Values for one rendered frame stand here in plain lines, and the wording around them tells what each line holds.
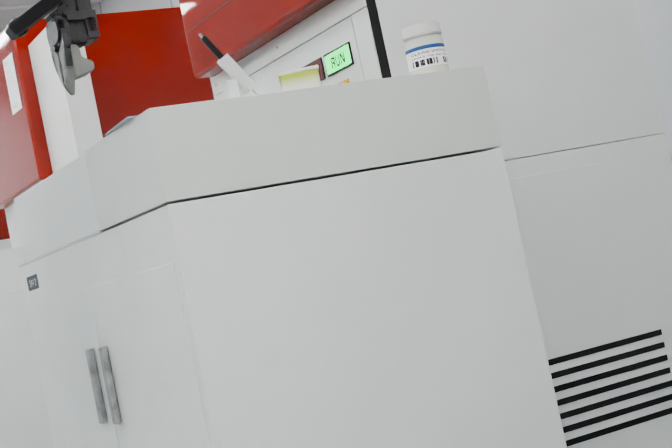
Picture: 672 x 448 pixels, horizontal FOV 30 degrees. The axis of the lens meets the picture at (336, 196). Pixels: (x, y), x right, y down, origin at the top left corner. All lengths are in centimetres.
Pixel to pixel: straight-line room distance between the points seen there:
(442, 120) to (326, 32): 61
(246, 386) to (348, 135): 44
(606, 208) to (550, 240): 17
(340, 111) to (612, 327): 94
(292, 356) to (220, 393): 13
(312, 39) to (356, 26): 19
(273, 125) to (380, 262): 28
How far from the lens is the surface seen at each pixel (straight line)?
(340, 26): 263
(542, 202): 266
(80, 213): 232
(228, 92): 231
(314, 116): 203
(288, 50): 285
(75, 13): 243
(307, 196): 200
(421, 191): 210
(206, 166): 193
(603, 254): 274
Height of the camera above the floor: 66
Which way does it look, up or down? 3 degrees up
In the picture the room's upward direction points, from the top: 12 degrees counter-clockwise
